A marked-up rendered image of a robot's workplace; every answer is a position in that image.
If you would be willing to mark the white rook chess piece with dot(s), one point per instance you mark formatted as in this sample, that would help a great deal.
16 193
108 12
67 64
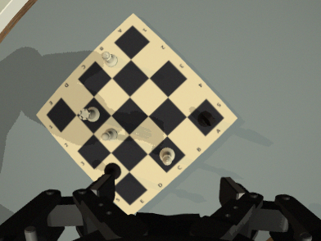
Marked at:
92 114

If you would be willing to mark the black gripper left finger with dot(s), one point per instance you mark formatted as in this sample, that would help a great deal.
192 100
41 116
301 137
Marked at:
49 211

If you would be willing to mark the chessboard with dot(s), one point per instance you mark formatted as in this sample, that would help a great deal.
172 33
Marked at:
151 97

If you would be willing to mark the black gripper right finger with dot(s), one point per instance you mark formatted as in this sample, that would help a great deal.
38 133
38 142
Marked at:
286 218

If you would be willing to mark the white pawn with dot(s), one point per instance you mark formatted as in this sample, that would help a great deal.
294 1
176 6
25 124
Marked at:
110 59
110 135

